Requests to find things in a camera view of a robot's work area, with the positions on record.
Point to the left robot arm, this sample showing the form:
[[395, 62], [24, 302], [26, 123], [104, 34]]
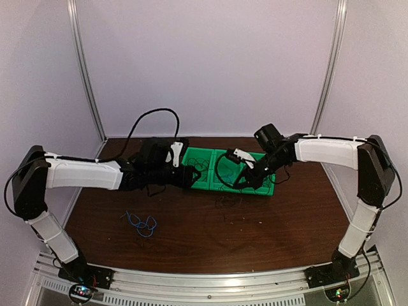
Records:
[[158, 162]]

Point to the left aluminium post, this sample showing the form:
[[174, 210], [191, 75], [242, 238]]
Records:
[[83, 69]]

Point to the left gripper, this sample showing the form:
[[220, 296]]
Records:
[[184, 179]]

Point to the left green bin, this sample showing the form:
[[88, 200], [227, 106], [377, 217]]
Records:
[[202, 160]]

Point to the middle green bin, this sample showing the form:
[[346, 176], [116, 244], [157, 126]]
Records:
[[225, 173]]

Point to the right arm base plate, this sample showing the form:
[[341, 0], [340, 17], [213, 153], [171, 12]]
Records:
[[335, 282]]

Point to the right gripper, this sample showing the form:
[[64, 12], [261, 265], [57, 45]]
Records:
[[254, 181]]

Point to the green bin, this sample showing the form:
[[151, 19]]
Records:
[[225, 173], [202, 160], [266, 189]]

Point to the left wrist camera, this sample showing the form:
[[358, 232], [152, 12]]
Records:
[[176, 153]]

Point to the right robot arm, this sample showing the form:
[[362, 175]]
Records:
[[367, 156]]

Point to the right aluminium post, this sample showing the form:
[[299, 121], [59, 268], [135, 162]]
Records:
[[336, 43]]

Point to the front aluminium rail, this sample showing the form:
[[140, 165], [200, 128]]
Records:
[[278, 287]]

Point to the aluminium post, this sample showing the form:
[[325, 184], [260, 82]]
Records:
[[336, 43], [83, 69]]

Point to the right green bin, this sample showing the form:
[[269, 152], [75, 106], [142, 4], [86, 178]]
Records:
[[266, 189]]

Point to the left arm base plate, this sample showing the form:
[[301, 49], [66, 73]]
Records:
[[86, 282]]

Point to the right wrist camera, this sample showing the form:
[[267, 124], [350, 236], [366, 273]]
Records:
[[239, 156]]

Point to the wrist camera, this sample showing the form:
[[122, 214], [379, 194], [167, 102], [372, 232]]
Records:
[[176, 153], [239, 156]]

